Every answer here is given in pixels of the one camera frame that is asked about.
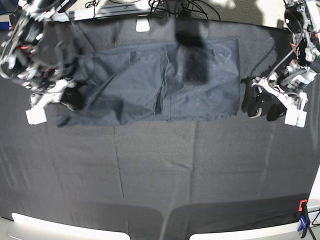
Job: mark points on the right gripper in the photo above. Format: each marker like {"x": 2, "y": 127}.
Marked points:
{"x": 45, "y": 81}

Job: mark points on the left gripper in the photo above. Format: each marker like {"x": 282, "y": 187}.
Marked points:
{"x": 291, "y": 81}

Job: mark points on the dark grey t-shirt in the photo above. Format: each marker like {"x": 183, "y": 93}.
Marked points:
{"x": 169, "y": 80}

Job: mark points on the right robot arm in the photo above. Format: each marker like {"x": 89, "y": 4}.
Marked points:
{"x": 20, "y": 59}

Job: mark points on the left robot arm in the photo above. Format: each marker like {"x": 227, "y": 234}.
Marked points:
{"x": 282, "y": 92}

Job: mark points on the red blue clamp front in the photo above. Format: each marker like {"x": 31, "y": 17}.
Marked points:
{"x": 303, "y": 218}

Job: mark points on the black table cloth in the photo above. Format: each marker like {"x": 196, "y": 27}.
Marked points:
{"x": 159, "y": 179}

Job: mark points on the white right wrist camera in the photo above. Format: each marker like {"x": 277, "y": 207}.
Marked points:
{"x": 36, "y": 116}

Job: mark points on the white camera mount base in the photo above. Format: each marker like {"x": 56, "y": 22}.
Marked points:
{"x": 142, "y": 24}

